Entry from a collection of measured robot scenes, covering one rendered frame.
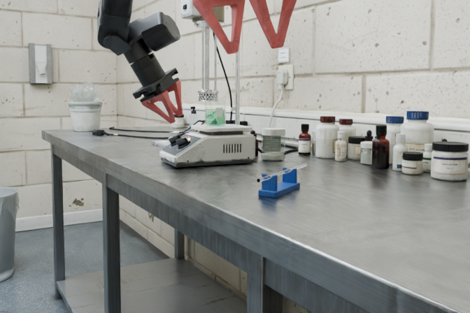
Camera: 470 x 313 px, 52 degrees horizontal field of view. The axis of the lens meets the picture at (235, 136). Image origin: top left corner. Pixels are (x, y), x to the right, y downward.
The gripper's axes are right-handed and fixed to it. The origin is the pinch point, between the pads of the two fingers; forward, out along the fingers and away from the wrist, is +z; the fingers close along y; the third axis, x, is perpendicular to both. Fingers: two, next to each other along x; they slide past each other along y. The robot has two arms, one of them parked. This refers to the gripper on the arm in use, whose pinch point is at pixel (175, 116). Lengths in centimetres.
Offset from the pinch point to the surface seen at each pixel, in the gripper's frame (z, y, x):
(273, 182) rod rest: 10.9, -21.3, -29.2
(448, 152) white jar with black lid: 28, 7, -50
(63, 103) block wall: -2, 139, 199
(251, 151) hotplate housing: 16.4, 7.5, -8.5
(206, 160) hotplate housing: 12.0, -1.0, -2.3
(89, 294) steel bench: 63, 20, 106
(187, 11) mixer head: -18, 47, 15
